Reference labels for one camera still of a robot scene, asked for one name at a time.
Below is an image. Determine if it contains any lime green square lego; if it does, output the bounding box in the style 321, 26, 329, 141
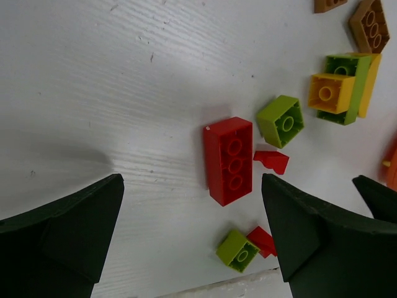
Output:
256, 95, 305, 149

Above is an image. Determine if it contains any brown upside-down lego plate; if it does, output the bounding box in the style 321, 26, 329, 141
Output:
349, 0, 390, 54

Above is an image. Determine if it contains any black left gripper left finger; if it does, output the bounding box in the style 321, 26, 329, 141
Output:
1, 174, 124, 297

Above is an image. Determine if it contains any yellow curved lego piece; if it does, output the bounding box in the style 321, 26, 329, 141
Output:
350, 52, 382, 118

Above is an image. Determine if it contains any lime green long lego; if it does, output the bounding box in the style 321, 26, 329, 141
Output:
316, 53, 372, 125

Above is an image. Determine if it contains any small red lego near front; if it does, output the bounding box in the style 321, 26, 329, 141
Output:
247, 226, 277, 258

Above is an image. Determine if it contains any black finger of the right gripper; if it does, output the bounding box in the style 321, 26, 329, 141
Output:
352, 175, 396, 224

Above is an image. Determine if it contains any red rectangular lego brick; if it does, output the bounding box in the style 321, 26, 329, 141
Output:
203, 117, 253, 207

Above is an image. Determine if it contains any small red sloped lego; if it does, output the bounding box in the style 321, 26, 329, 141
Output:
253, 151, 290, 175

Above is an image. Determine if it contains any lime green lego near front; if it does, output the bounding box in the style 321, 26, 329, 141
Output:
216, 229, 260, 273

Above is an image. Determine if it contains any brown studded lego plate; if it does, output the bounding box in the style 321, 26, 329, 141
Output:
314, 0, 347, 14

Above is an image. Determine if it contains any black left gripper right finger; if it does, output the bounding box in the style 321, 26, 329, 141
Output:
262, 174, 396, 297

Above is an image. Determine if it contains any yellow square lego brick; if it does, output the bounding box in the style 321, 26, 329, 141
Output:
308, 73, 355, 114

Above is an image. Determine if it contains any orange round divided container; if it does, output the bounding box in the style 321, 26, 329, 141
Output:
381, 136, 396, 191

